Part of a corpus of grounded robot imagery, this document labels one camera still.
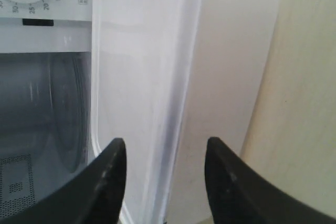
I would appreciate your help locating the white lidded food container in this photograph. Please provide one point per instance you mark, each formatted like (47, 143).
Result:
(166, 76)

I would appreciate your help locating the white microwave oven body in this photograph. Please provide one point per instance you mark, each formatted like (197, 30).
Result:
(31, 34)

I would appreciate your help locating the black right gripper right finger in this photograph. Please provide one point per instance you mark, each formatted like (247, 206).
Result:
(237, 194)

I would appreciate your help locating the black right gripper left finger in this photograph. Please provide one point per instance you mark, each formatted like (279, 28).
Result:
(95, 195)

